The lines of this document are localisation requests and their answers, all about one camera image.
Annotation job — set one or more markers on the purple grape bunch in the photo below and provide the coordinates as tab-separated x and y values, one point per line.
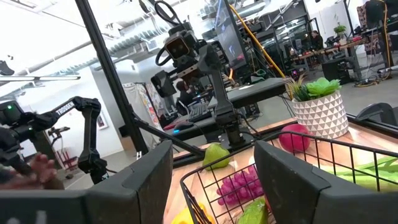
239	186

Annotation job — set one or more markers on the hanging white colourful cloth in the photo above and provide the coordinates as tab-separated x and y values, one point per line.
143	99

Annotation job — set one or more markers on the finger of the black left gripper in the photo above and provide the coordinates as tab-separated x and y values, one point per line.
163	84

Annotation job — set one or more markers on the black frame post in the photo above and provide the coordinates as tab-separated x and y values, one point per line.
110	71

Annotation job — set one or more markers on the green and white leek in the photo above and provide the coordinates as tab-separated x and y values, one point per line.
367	180

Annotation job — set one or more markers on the green pear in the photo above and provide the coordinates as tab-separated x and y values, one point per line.
214	155

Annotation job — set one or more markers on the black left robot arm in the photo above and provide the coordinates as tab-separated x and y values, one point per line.
224	99

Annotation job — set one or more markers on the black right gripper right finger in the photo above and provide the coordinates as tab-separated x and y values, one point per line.
295	193

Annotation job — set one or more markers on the dark red pomegranate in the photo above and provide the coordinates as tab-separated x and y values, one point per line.
293	138

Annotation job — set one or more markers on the small green potted plant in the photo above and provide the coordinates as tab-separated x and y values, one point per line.
339	30

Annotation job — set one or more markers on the black keyboard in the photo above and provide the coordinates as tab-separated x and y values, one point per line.
200	112

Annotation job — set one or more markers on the person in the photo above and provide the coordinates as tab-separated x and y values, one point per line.
185	96
317	40

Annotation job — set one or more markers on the black computer monitor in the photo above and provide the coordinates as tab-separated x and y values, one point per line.
231	40

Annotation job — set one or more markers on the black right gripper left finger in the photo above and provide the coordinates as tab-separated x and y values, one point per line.
93	202

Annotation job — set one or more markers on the white linear light bar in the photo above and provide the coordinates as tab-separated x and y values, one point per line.
46	78

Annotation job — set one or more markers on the black wedge-shaped fixture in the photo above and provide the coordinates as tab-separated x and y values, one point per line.
4	70

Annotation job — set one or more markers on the wooden desk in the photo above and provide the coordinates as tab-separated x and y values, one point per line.
329	49

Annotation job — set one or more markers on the black table frame rail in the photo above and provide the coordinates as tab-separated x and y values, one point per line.
186	158
373	127

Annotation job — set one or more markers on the yellow bell pepper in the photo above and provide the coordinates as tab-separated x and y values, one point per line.
183	217

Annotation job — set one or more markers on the black computer mouse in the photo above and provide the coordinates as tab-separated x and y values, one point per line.
183	126

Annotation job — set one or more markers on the black desk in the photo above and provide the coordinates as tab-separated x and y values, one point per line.
255	90

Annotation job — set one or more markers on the black computer box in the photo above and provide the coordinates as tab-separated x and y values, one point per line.
335	70

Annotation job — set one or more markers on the framed wall picture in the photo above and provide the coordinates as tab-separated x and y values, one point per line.
102	120

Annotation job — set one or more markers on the green elongated vegetable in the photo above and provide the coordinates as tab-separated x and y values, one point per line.
253	214

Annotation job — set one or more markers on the black diagonal frame brace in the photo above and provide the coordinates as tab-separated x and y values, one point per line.
168	136

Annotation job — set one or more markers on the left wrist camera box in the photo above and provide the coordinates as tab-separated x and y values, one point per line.
178	47

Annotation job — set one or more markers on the person's hand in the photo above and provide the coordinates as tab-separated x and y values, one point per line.
43	169

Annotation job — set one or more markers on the potted plant white geometric pot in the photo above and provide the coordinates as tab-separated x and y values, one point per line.
320	115

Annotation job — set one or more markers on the grey curved chair back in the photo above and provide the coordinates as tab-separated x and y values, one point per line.
385	110

